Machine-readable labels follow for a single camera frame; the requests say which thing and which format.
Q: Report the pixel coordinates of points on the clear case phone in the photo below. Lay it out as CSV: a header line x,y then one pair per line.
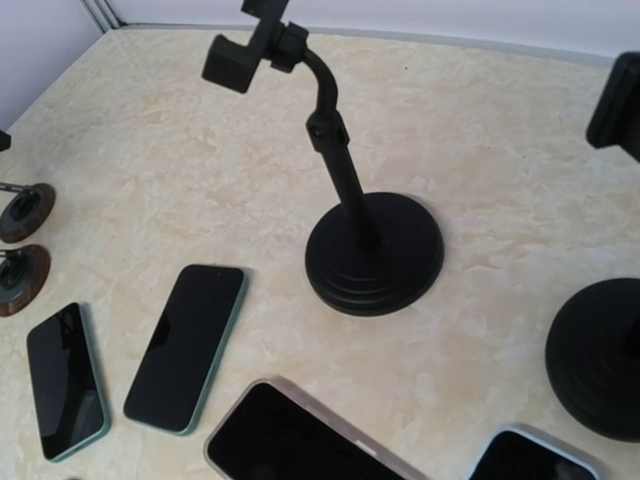
x,y
276,430

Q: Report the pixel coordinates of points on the folding phone stand wood base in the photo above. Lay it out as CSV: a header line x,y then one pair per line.
x,y
27,211

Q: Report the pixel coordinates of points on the black gooseneck phone stand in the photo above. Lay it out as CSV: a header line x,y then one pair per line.
x,y
374,253

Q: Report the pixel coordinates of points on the light blue case phone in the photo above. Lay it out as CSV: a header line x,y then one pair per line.
x,y
514,454

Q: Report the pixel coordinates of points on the black clamp phone stand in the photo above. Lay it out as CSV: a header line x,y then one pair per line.
x,y
592,349

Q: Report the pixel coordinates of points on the teal phone lying diagonal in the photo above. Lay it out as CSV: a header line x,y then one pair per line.
x,y
67,384

